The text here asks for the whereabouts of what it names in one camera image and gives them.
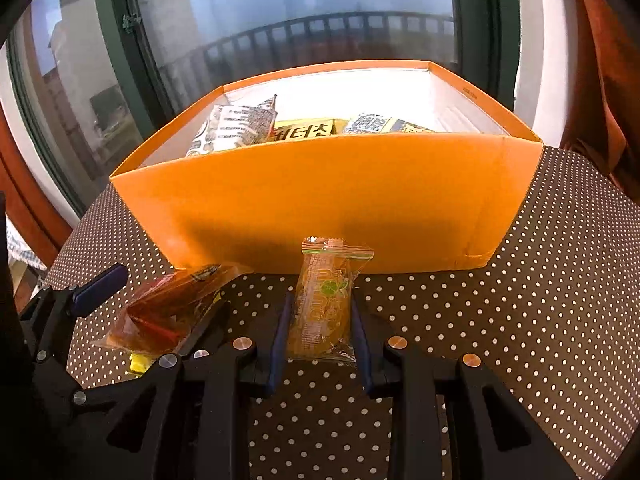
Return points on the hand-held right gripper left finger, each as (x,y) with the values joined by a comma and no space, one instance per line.
(276,340)

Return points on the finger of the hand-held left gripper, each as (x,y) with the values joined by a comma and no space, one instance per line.
(97,287)
(210,332)

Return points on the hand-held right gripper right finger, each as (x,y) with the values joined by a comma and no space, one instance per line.
(361,355)

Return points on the clear orange-red snack packet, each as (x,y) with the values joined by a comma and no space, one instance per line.
(165,310)

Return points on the small clear orange snack packet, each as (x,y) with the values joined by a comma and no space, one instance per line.
(320,305)

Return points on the orange cardboard box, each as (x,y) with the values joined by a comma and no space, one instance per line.
(325,200)

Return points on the large white red snack packet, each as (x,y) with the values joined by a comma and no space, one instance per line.
(230,125)

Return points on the yellow packet with black label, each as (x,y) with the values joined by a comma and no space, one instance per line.
(305,131)

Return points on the yellow and white snack packet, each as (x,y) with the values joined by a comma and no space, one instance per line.
(375,124)

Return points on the blue white patterned cloth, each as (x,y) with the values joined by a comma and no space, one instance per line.
(20,252)

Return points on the brown polka dot tablecloth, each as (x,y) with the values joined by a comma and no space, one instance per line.
(500,335)

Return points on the balcony railing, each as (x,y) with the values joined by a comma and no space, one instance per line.
(300,27)

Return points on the dark green window frame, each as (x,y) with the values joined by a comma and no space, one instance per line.
(480,10)

